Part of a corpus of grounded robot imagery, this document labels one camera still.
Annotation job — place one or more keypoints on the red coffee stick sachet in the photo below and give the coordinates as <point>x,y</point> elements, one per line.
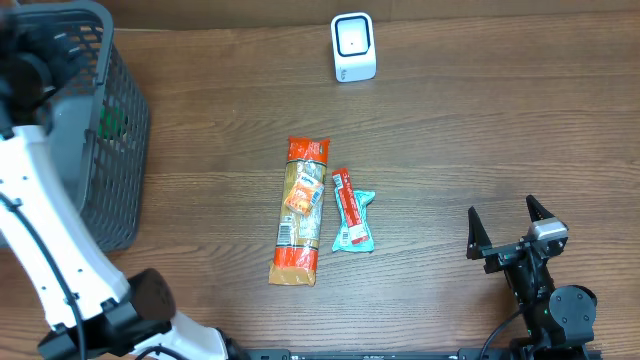
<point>350,205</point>

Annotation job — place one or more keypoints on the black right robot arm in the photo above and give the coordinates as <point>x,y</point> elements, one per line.
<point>559,320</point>

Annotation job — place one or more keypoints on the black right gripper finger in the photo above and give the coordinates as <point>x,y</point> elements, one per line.
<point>478,240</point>
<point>537,211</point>

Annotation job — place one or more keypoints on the white barcode scanner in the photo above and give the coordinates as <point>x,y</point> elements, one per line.
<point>353,46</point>

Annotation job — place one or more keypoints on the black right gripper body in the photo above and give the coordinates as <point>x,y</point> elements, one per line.
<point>504,257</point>

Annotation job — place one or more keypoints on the orange Kleenex tissue pack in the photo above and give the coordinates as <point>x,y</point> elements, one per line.
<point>304,194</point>

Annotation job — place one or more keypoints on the teal snack packet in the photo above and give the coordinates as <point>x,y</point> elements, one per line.
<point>364,198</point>

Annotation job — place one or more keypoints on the spaghetti pack orange ends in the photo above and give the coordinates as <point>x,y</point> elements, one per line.
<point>296,253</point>

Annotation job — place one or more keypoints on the grey plastic shopping basket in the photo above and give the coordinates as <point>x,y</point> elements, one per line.
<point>107,145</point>

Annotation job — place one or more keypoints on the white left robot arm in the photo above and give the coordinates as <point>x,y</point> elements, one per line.
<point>91,307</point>

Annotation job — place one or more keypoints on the black rail table edge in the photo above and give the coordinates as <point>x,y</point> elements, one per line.
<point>461,354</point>

